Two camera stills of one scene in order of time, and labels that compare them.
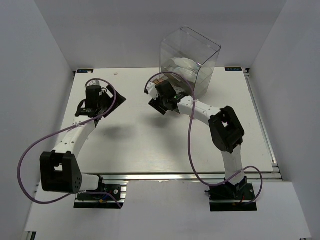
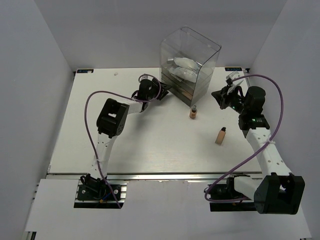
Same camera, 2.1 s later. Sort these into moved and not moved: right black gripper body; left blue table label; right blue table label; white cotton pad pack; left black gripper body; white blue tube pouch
Moved: left black gripper body; right black gripper body
Not moved: white blue tube pouch; white cotton pad pack; left blue table label; right blue table label
